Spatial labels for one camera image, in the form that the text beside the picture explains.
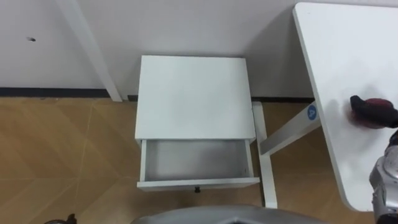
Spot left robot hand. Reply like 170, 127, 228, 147
43, 213, 78, 224

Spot red soft toy fruit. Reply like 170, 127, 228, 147
347, 98, 394, 129

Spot open white cabinet drawer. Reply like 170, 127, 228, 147
136, 139, 261, 194

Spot robot body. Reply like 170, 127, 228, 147
130, 204, 330, 224

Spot white bedside cabinet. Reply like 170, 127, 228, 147
134, 55, 257, 147

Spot white desk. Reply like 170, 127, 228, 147
251, 1, 398, 213

